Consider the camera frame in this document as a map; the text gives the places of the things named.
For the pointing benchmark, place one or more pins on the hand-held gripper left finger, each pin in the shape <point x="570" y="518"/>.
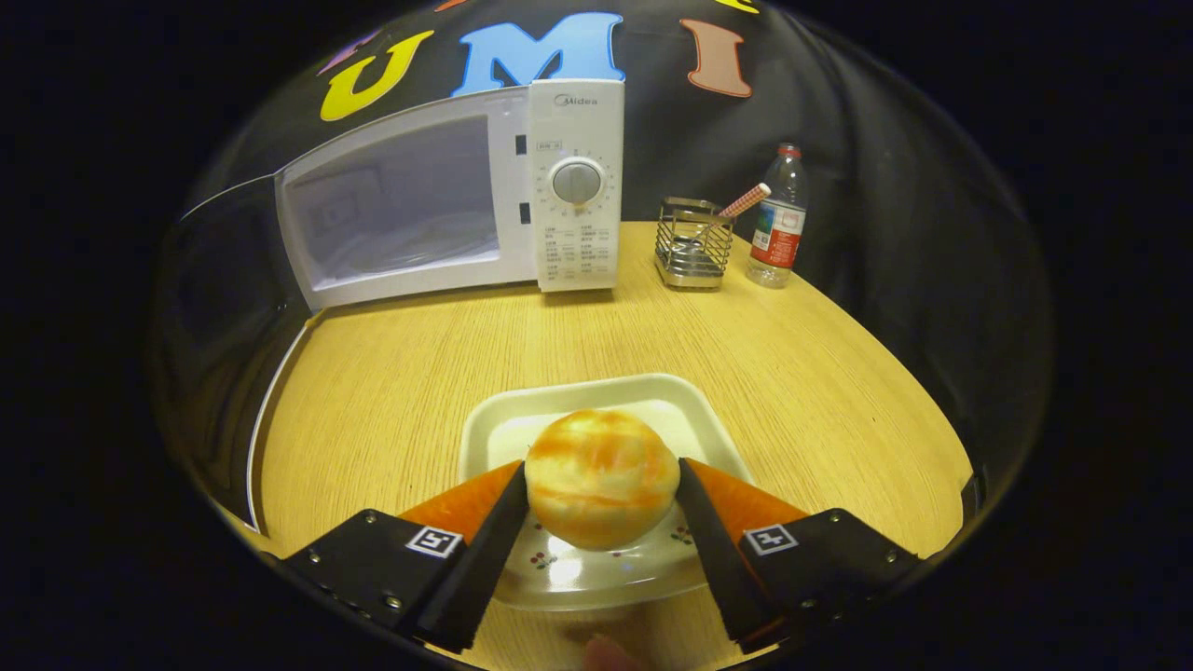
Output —
<point x="480" y="568"/>

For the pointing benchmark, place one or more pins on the white microwave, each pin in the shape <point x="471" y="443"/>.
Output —
<point x="578" y="252"/>

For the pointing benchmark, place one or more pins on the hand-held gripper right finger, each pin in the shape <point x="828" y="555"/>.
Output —
<point x="718" y="559"/>

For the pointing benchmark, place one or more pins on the red white striped straw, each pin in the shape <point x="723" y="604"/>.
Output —
<point x="746" y="200"/>

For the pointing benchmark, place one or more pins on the cream square plate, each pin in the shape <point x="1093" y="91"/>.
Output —
<point x="517" y="424"/>

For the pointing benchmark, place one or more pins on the round golden bun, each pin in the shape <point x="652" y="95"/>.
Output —
<point x="601" y="475"/>

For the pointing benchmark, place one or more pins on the clear plastic water bottle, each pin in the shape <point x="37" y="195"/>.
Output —
<point x="778" y="233"/>

